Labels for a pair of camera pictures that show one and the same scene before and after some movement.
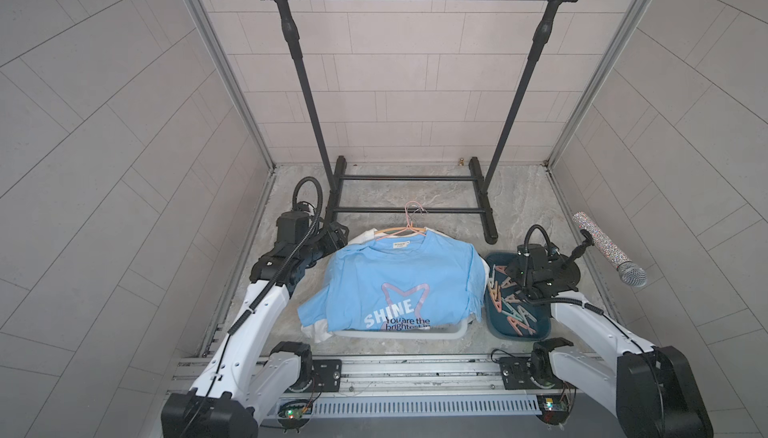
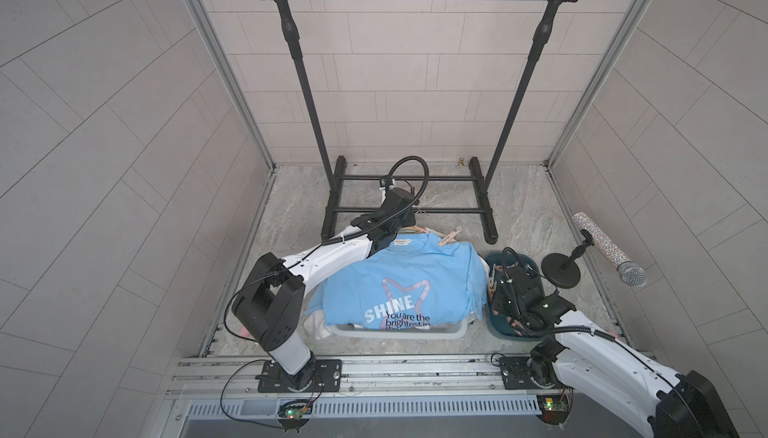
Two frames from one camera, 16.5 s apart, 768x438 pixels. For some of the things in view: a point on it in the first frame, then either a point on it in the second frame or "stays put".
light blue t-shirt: x=394 y=280 stays put
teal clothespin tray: x=509 y=315 stays put
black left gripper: x=339 y=241 to x=408 y=218
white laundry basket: x=409 y=334 stays put
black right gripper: x=511 y=267 to x=498 y=292
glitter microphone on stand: x=629 y=272 stays put
